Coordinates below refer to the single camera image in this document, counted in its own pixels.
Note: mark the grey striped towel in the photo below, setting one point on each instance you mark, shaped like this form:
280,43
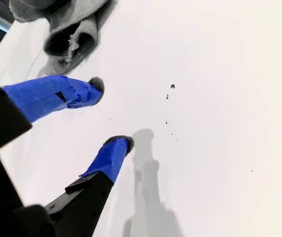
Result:
81,29

